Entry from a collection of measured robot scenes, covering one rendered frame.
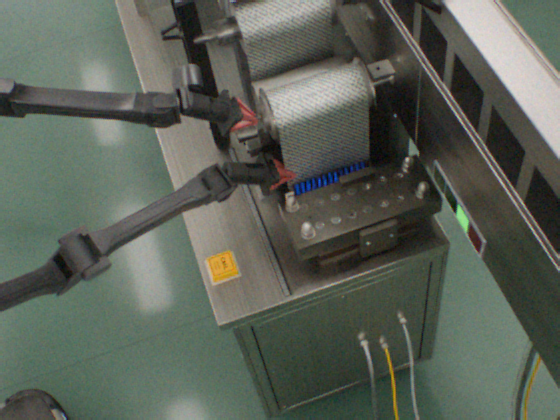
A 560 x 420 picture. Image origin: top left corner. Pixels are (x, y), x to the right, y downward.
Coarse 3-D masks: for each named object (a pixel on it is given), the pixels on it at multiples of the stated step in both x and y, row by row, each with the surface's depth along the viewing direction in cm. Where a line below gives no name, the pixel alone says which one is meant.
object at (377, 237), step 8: (376, 224) 187; (384, 224) 186; (392, 224) 186; (360, 232) 186; (368, 232) 186; (376, 232) 186; (384, 232) 187; (392, 232) 189; (360, 240) 189; (368, 240) 188; (376, 240) 189; (384, 240) 191; (392, 240) 192; (360, 248) 192; (368, 248) 191; (376, 248) 192; (384, 248) 194
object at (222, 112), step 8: (208, 96) 169; (224, 96) 173; (216, 104) 168; (224, 104) 170; (232, 104) 171; (216, 112) 168; (224, 112) 170; (232, 112) 170; (208, 120) 169; (216, 120) 170; (224, 120) 171; (232, 120) 169; (224, 128) 171; (224, 136) 172
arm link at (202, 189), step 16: (208, 176) 177; (176, 192) 171; (192, 192) 173; (208, 192) 174; (144, 208) 167; (160, 208) 168; (176, 208) 170; (192, 208) 176; (112, 224) 162; (128, 224) 163; (144, 224) 165; (160, 224) 171; (64, 240) 157; (96, 240) 159; (112, 240) 160; (128, 240) 164; (96, 256) 161; (96, 272) 157
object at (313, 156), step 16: (336, 128) 183; (352, 128) 185; (368, 128) 187; (288, 144) 182; (304, 144) 184; (320, 144) 186; (336, 144) 188; (352, 144) 190; (368, 144) 192; (288, 160) 187; (304, 160) 189; (320, 160) 191; (336, 160) 193; (352, 160) 196; (288, 176) 192; (304, 176) 194; (320, 176) 197
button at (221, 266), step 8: (216, 256) 198; (224, 256) 197; (232, 256) 197; (208, 264) 197; (216, 264) 196; (224, 264) 196; (232, 264) 196; (216, 272) 195; (224, 272) 195; (232, 272) 195; (216, 280) 195
